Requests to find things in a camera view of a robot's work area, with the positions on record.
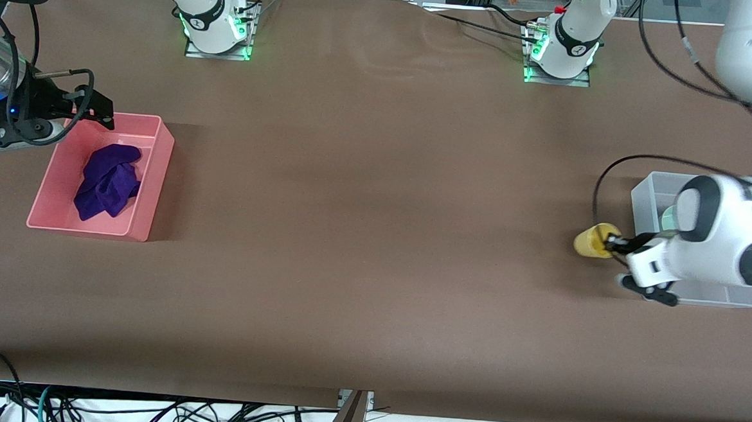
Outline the black cable across table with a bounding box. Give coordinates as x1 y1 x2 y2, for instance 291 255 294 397
417 0 542 45

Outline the purple cloth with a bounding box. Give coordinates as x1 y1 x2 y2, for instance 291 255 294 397
73 142 144 224

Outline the wooden table support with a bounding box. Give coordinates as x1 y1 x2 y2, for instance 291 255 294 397
323 389 375 422

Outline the teal floor cable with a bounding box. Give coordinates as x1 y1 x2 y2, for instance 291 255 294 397
35 385 56 422

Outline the yellow cup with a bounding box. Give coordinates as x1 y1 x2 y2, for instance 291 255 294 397
572 222 623 261

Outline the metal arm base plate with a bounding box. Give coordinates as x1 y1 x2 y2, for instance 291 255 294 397
519 23 595 89
184 0 260 62

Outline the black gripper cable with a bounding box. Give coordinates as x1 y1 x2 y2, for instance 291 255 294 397
30 66 96 131
591 152 752 244

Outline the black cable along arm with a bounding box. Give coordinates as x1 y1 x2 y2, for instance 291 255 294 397
631 0 752 149

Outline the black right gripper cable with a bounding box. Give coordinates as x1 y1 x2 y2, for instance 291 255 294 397
30 66 96 131

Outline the pink plastic bin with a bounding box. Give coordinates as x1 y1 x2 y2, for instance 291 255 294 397
25 108 177 244

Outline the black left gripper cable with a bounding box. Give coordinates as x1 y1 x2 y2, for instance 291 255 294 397
591 152 752 244

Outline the clear plastic bin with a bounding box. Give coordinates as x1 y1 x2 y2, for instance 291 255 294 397
624 170 752 310

